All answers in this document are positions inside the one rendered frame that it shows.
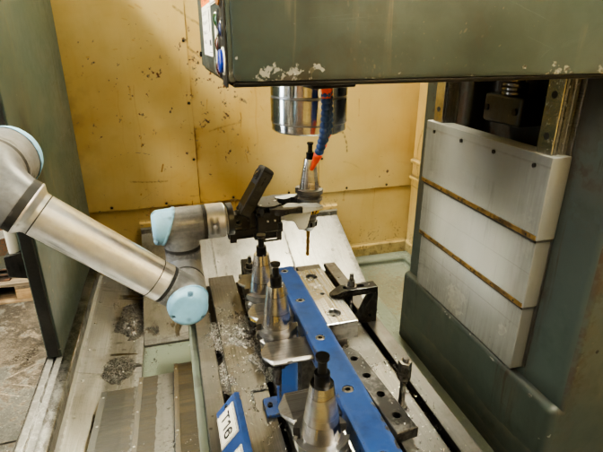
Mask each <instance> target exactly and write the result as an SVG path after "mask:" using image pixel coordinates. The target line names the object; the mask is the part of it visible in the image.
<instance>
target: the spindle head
mask: <svg viewBox="0 0 603 452"><path fill-rule="evenodd" d="M223 1H224V16H225V32H226V48H227V65H228V80H229V85H231V86H232V87H234V88H242V87H276V86H311V85H345V84H379V83H446V82H482V81H516V80H550V79H584V78H603V0H223ZM197 8H198V20H199V32H200V44H201V51H200V52H199V55H200V57H202V65H203V66H204V67H205V69H206V70H208V71H210V72H211V73H213V74H215V75H216V76H218V77H219V74H218V73H217V71H216V50H215V45H214V40H215V36H214V9H215V8H217V9H218V10H219V6H218V5H217V4H213V5H210V9H211V23H212V37H213V51H214V56H209V55H206V54H205V44H204V32H203V19H202V6H201V0H197ZM219 78H220V77H219Z"/></svg>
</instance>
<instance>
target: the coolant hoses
mask: <svg viewBox="0 0 603 452"><path fill-rule="evenodd" d="M302 87H305V88H310V89H313V90H318V89H320V90H321V94H320V96H321V101H320V102H321V103H322V104H321V107H320V108H321V109H322V110H321V112H320V115H321V118H320V121H321V123H320V125H319V126H320V130H319V139H318V143H317V145H316V149H315V152H314V153H313V157H312V161H311V165H310V170H314V169H315V167H316V166H317V164H318V163H319V161H320V159H321V158H322V155H323V153H324V150H325V149H326V147H327V143H328V139H329V137H330V136H331V134H332V128H333V124H332V123H333V122H334V119H333V116H334V113H333V112H332V111H333V110H334V108H333V95H332V94H333V88H347V87H355V84H345V85H311V86H302Z"/></svg>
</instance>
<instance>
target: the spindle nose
mask: <svg viewBox="0 0 603 452"><path fill-rule="evenodd" d="M270 94H271V97H270V99H271V121H272V129H273V130H274V131H275V132H277V133H279V134H283V135H296V136H319V130H320V126H319V125H320V123H321V121H320V118H321V115H320V112H321V110H322V109H321V108H320V107H321V104H322V103H321V102H320V101H321V96H320V94H321V90H320V89H318V90H313V89H310V88H305V87H301V86H276V87H270ZM347 94H348V87H347V88H333V94H332V95H333V108H334V110H333V111H332V112H333V113H334V116H333V119H334V122H333V123H332V124H333V128H332V135H335V134H339V133H342V132H343V131H344V130H345V122H346V120H347Z"/></svg>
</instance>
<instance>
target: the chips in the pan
mask: <svg viewBox="0 0 603 452"><path fill-rule="evenodd" d="M141 304H143V303H142V302H141V303H140V302H138V303H136V304H134V303H133V304H130V305H126V306H125V307H124V308H122V309H123V310H122V311H124V312H121V314H122V315H120V316H121V317H120V319H119V321H118V322H117V323H116V324H112V325H115V329H114V331H113V332H114V333H119V334H122V335H125V336H126V337H129V338H128V341H134V342H135V340H137V339H139V338H140V337H141V336H142V335H144V334H145V333H146V332H145V331H146V330H147V332H148V333H151V334H153V335H157V334H158V333H159V326H148V327H146V328H145V330H144V305H141ZM142 330H143V331H144V332H143V331H142ZM142 332H143V333H142ZM106 363H107V364H105V366H102V367H104V369H103V370H104V371H103V373H102V374H101V375H100V376H101V377H102V379H103V380H105V381H106V382H108V383H109V384H111V385H115V384H117V385H118V386H119V384H120V385H121V382H123V381H122V380H125V379H126V378H129V377H131V375H133V374H134V373H133V372H134V370H135V367H136V365H134V364H135V361H134V360H133V358H128V354H127V356H126V357H125V355H124V356H121V357H118V358H114V359H112V360H109V361H108V362H106ZM132 373H133V374H132ZM94 421H95V415H93V416H92V424H91V430H90V434H91V433H92V428H93V424H94Z"/></svg>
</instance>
